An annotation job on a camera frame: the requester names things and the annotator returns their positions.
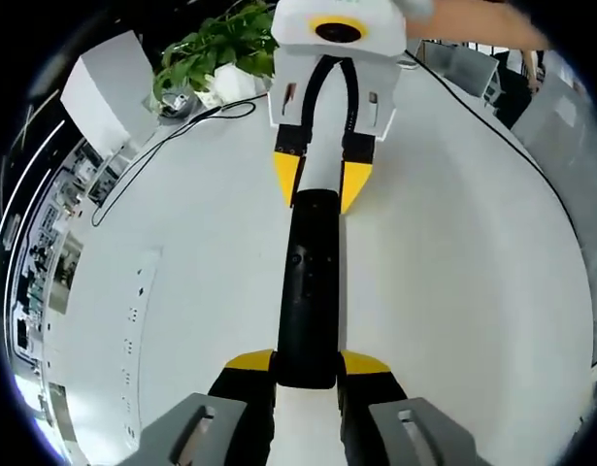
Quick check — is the green potted plant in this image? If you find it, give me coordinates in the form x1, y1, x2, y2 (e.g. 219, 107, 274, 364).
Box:
151, 1, 280, 106

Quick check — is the white mesh chair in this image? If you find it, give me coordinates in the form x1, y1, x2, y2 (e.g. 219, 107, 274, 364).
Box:
417, 40, 502, 99

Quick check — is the black remote control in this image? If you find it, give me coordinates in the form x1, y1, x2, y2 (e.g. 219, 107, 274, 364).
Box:
277, 188, 346, 389

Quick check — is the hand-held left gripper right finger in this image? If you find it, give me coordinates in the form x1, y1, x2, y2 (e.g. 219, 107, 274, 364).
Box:
337, 348, 479, 466

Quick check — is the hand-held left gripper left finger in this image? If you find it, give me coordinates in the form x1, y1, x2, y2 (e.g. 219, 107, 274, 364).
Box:
117, 348, 279, 466

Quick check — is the white plant pot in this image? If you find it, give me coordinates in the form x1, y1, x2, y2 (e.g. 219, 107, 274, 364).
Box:
195, 62, 258, 110

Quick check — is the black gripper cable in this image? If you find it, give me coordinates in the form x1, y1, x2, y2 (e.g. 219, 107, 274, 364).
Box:
403, 50, 586, 254

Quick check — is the black power cable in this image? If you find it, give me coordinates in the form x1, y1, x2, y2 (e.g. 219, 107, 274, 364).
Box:
89, 99, 257, 228

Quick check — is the grey curved object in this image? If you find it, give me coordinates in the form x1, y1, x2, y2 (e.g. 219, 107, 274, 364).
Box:
156, 89, 198, 118

